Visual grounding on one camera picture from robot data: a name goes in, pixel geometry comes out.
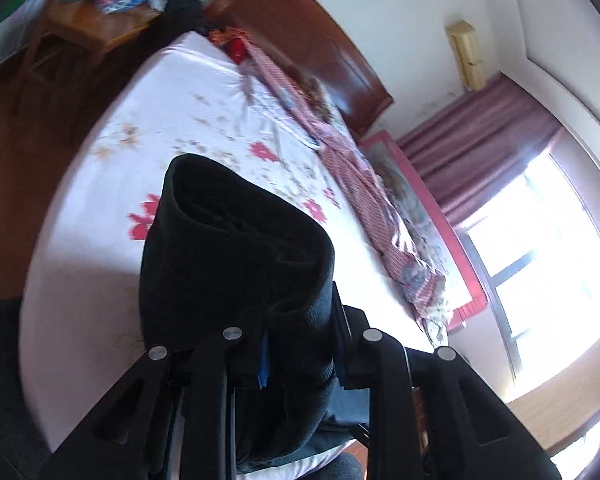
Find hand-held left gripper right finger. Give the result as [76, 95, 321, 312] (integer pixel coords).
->
[332, 282, 564, 480]

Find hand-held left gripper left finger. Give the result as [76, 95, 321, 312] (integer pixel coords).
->
[39, 326, 270, 480]

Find black pants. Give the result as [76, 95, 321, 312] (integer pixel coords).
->
[139, 154, 339, 476]

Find window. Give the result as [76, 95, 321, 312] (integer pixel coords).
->
[455, 150, 600, 402]

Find pink patterned quilt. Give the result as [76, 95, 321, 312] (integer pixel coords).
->
[240, 35, 454, 347]

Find bed with floral sheet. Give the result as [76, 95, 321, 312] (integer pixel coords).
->
[20, 30, 462, 480]

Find purple curtain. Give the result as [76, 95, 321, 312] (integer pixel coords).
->
[397, 72, 577, 229]

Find red pillow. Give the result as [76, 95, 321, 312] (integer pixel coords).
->
[227, 37, 249, 64]

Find wooden headboard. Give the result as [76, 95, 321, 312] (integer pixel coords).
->
[205, 0, 395, 137]

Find wooden chair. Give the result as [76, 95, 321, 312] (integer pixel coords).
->
[22, 0, 154, 92]

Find black clothes pile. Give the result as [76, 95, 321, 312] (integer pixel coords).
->
[155, 0, 222, 37]

